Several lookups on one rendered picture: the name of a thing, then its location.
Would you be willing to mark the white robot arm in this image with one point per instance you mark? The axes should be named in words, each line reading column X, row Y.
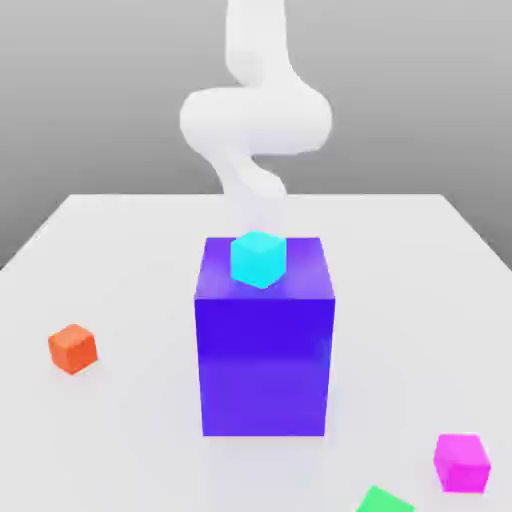
column 256, row 116

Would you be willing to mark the small cyan cube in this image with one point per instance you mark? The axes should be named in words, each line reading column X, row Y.
column 258, row 260

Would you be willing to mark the small orange cube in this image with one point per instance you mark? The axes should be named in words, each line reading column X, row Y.
column 72, row 350

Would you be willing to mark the small green cube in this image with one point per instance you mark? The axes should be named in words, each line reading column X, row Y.
column 382, row 502

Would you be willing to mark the small magenta cube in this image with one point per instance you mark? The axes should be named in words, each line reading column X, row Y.
column 462, row 464

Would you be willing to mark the large blue box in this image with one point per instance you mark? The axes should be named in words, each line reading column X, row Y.
column 264, row 360

